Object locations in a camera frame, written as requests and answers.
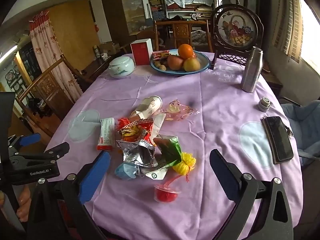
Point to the round painted table screen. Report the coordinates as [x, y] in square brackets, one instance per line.
[236, 30]

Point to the red jelly cup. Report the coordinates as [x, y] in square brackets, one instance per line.
[165, 193]

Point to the purple tablecloth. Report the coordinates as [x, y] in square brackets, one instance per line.
[212, 105]

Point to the cardboard box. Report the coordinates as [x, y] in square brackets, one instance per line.
[110, 47]

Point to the bamboo window blind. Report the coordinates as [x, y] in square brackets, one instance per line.
[287, 22]

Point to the red striped snack wrapper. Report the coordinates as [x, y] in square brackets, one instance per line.
[136, 131]

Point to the blue face mask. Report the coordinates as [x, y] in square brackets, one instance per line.
[123, 171]

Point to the person's left hand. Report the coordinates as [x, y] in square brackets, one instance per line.
[23, 200]

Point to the silver foil wrapper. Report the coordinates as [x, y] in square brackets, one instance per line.
[135, 152]

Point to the black smartphone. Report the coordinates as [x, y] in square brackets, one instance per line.
[278, 140]

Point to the carved-back wooden chair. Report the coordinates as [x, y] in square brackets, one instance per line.
[182, 31]

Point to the yellow yarn pompom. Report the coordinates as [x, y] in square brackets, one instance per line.
[186, 163]

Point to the red apple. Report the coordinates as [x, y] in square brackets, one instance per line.
[175, 62]

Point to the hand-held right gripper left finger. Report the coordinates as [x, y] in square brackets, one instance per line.
[95, 177]

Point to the wooden armchair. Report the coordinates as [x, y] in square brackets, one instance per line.
[47, 87]

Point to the pink clear wrapper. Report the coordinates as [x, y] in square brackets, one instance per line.
[180, 111]

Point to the tall brown cabinet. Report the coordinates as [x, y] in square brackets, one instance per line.
[122, 12]

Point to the grey round cap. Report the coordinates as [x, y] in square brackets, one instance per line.
[264, 105]

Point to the brown walnut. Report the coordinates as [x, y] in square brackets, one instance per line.
[163, 68]
[157, 63]

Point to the blue fruit plate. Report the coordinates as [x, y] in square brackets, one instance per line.
[203, 61]

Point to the silver metal bottle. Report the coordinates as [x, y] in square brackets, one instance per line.
[251, 75]

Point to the blue cushioned chair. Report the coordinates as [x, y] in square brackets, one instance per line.
[300, 115]

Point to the white red medicine box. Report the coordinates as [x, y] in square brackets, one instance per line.
[106, 135]

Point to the green snack wrapper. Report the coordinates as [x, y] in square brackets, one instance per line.
[172, 142]

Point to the orange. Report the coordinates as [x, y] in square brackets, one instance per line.
[186, 51]

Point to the cluttered bookshelf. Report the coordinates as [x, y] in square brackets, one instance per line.
[160, 7]

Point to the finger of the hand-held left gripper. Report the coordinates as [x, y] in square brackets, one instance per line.
[57, 150]
[30, 139]

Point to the red snack packet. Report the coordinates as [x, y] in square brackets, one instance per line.
[160, 55]

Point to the floral curtain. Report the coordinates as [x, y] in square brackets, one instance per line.
[47, 47]

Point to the yellow apple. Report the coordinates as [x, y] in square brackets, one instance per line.
[192, 65]

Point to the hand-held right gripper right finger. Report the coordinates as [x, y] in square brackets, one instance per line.
[225, 177]

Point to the pale green ceramic jar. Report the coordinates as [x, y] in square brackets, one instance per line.
[121, 67]

